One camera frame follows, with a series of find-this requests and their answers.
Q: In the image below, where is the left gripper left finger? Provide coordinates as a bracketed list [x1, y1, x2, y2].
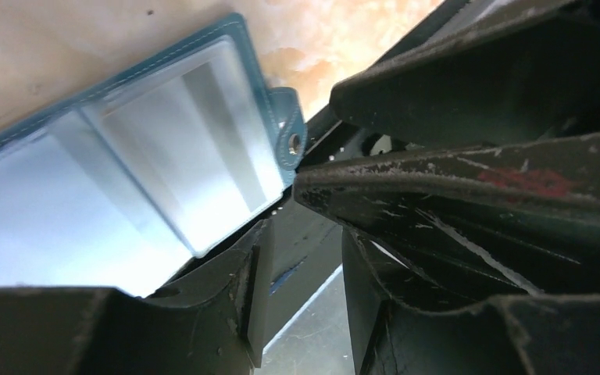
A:
[0, 220, 274, 374]

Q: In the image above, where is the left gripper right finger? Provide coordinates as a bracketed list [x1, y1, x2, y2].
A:
[342, 230, 600, 374]

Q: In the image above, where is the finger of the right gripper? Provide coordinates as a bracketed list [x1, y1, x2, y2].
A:
[330, 1, 600, 147]
[293, 132, 600, 303]

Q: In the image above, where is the blue leather card holder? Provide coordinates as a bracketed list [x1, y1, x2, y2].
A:
[0, 12, 307, 296]

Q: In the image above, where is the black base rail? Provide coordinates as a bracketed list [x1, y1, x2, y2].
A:
[174, 1, 469, 348]

